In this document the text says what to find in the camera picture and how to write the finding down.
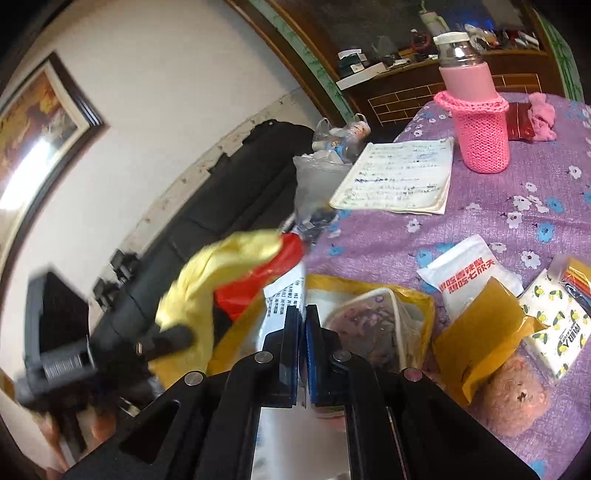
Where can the pink bottle with knitted sleeve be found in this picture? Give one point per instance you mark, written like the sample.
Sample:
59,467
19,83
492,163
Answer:
480,124

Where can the dark red packet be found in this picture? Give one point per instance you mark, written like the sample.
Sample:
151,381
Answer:
519,122

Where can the clear cartoon print pouch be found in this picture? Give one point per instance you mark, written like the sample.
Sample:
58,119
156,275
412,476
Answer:
369,327

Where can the handwritten notebook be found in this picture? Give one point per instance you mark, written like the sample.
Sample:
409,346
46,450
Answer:
397,175

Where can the black sofa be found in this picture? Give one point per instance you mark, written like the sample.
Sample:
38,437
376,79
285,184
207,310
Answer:
221,198

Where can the white packet with red print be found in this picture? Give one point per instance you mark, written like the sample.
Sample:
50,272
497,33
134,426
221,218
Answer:
466,272

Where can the white printed paper packet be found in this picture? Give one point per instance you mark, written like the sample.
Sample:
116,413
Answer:
288,295

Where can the yellow towel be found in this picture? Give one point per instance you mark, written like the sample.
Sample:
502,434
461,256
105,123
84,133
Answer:
203,286

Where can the printed tissue pack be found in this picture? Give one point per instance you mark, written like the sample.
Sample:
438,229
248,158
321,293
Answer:
558,318

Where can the clutter of small counter items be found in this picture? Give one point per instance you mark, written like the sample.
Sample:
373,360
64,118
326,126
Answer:
489,41

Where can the clear plastic bag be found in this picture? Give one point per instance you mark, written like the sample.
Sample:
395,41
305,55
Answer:
318,184

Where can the yellow red striped packet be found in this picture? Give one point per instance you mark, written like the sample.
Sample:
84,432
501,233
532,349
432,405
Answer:
575,279

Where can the bamboo wall decoration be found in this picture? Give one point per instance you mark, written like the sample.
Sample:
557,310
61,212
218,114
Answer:
561,50

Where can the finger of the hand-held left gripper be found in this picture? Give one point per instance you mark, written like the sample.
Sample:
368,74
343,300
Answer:
168,341

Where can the red plastic bag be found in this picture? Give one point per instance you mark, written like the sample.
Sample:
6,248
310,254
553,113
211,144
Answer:
258,281

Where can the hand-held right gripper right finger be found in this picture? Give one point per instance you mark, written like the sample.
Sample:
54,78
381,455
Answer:
317,357

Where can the framed wall picture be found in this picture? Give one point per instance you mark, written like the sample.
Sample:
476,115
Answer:
32,138

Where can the white flat box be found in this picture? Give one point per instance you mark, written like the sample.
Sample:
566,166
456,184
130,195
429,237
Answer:
360,76

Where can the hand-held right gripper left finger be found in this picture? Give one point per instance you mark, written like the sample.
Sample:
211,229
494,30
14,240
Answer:
293,353

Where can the white kettle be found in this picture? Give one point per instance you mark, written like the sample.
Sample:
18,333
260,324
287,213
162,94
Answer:
431,21

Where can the purple floral tablecloth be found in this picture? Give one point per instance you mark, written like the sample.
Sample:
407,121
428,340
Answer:
485,207

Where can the plastic water bottle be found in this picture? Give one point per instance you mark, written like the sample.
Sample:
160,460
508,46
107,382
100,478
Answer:
348,143

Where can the black wall sockets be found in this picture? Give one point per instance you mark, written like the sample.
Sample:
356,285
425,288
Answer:
115,277

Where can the wooden cabinet counter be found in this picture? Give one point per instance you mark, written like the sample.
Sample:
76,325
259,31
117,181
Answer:
406,97

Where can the pink cloth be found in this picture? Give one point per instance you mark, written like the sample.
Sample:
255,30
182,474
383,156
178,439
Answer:
544,115

